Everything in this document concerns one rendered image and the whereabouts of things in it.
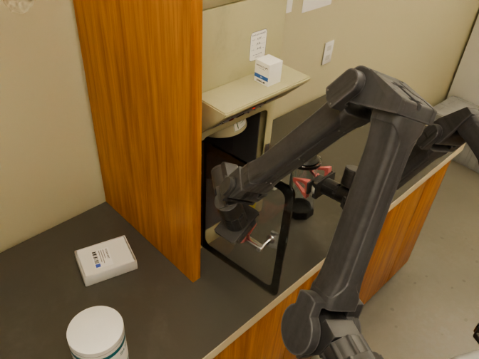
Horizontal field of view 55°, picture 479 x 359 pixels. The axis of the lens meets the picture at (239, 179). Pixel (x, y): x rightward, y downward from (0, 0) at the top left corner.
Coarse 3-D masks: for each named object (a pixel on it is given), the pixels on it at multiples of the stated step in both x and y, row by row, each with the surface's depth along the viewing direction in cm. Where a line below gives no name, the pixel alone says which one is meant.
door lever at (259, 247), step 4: (248, 236) 118; (268, 236) 119; (248, 240) 118; (252, 240) 117; (268, 240) 118; (272, 240) 119; (252, 244) 117; (256, 244) 116; (260, 244) 116; (264, 244) 117; (256, 248) 117; (260, 248) 116
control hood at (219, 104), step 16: (240, 80) 121; (288, 80) 122; (304, 80) 124; (208, 96) 113; (224, 96) 114; (240, 96) 114; (256, 96) 114; (272, 96) 117; (208, 112) 111; (224, 112) 108; (240, 112) 113; (208, 128) 115
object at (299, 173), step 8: (320, 160) 153; (296, 176) 154; (304, 176) 152; (312, 176) 153; (296, 192) 157; (312, 192) 158; (296, 200) 159; (304, 200) 158; (312, 200) 160; (296, 208) 160; (304, 208) 160
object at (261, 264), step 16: (208, 144) 118; (208, 160) 122; (224, 160) 117; (240, 160) 113; (208, 176) 125; (208, 192) 128; (272, 192) 111; (288, 192) 107; (208, 208) 132; (256, 208) 118; (272, 208) 113; (288, 208) 109; (208, 224) 136; (272, 224) 116; (288, 224) 112; (208, 240) 140; (224, 240) 134; (256, 240) 124; (224, 256) 138; (240, 256) 132; (256, 256) 127; (272, 256) 122; (240, 272) 136; (256, 272) 131; (272, 272) 126; (272, 288) 129
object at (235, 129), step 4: (244, 120) 139; (236, 124) 135; (240, 124) 136; (244, 124) 138; (224, 128) 133; (228, 128) 134; (232, 128) 134; (236, 128) 135; (240, 128) 136; (244, 128) 138; (216, 132) 133; (220, 132) 133; (224, 132) 134; (228, 132) 134; (232, 132) 135; (236, 132) 135; (240, 132) 136; (208, 136) 134; (212, 136) 134; (216, 136) 134; (220, 136) 134; (224, 136) 134; (228, 136) 134
